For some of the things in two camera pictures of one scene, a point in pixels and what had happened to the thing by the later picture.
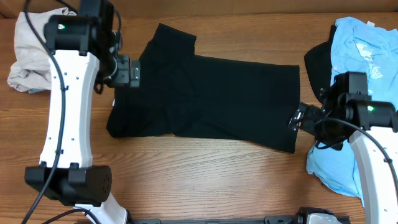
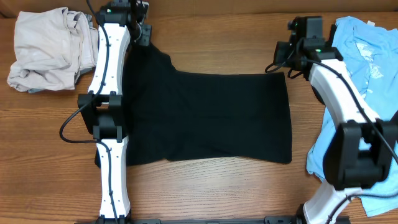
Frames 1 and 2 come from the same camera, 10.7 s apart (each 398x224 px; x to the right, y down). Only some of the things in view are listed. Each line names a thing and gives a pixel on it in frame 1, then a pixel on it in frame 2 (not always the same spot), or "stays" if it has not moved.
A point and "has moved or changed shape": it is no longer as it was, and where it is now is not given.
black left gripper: [124, 78] → [145, 40]
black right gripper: [310, 112] → [280, 49]
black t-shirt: [182, 94] has moved or changed shape
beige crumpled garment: [32, 72] stays
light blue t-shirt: [359, 46] stays
